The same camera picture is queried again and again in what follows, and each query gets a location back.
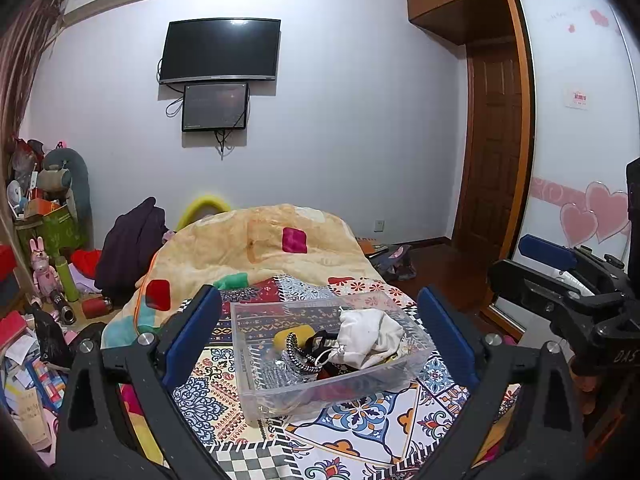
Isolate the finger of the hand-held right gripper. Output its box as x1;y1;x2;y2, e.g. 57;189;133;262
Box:
487;259;626;341
518;235;628;291

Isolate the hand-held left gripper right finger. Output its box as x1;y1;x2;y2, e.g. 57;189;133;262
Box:
416;285;586;480

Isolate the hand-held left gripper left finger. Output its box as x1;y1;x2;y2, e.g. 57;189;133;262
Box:
52;285;236;480

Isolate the white drawstring cloth pouch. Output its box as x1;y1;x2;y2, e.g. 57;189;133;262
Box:
320;308;405;368

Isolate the yellow green sponge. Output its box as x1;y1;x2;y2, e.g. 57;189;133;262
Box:
273;327;313;351

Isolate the silver mesh bag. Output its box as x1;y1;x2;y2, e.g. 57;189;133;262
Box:
255;332;326;392

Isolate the clear plastic storage bin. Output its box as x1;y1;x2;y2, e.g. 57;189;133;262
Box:
230;292;437;422

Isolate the black lace fabric piece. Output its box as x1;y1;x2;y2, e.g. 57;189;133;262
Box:
300;330;347;361

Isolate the dark patterned floor bag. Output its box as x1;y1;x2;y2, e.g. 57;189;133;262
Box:
370;244;417;281

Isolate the yellow patchwork quilt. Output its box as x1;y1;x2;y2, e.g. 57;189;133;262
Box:
101;203;381;351

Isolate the white heart-print sliding door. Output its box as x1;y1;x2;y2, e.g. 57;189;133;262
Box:
502;0;640;331

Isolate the dark purple jacket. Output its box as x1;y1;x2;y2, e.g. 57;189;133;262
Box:
94;196;168;306

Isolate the brown wooden door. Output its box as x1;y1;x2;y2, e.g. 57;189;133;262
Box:
452;45;531;251

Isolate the patterned colourful bedsheet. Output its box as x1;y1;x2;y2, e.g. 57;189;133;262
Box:
120;275;523;480

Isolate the red cloth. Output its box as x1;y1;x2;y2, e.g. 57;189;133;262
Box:
70;249;103;278

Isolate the black cylinder flashlight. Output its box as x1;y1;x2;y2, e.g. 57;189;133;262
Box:
47;287;77;325

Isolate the green bottle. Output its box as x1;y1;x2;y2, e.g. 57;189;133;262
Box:
54;256;78;303

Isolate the black plastic bag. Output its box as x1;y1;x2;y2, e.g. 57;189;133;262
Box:
30;307;73;368

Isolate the pink bunny figure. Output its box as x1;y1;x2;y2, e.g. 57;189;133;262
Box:
30;236;63;306

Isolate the green gift box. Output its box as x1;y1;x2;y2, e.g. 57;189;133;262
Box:
15;202;86;261

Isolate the pile of papers and books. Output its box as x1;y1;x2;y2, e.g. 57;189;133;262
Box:
0;310;66;461

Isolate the red book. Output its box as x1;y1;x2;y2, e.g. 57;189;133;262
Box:
0;310;28;348

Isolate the grey plush toy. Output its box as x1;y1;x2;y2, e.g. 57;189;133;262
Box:
42;147;92;231

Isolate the red box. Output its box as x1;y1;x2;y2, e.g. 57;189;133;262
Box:
0;245;21;281

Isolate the small white fan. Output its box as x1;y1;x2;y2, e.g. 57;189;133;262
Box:
6;181;26;216

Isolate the striped brown curtain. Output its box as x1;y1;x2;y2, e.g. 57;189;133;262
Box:
0;0;68;171

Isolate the small black wall monitor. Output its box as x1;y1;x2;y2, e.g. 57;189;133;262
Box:
181;81;250;132

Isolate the black wall television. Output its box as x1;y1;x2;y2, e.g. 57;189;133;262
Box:
158;18;282;85

